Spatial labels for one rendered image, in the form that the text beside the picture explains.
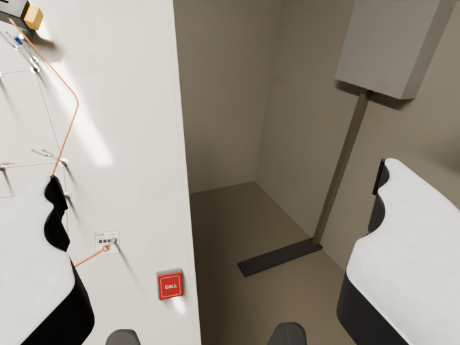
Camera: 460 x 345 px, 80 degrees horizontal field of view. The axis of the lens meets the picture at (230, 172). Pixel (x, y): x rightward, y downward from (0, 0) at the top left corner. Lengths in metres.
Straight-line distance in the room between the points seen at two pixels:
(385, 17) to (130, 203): 1.53
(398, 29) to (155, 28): 1.26
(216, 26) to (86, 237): 1.97
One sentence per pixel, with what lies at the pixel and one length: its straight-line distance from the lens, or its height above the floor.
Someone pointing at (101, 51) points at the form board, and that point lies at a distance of 0.76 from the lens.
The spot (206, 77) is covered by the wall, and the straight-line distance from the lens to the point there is 2.40.
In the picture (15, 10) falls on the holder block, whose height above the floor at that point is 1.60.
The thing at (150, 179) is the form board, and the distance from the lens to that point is 0.67.
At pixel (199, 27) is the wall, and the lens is 2.32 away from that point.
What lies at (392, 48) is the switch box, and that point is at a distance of 1.73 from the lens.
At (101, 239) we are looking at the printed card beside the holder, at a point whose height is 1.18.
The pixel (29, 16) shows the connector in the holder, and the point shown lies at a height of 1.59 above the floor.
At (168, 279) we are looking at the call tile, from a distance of 0.65.
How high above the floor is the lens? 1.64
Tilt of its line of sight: 31 degrees down
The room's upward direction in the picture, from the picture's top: 6 degrees clockwise
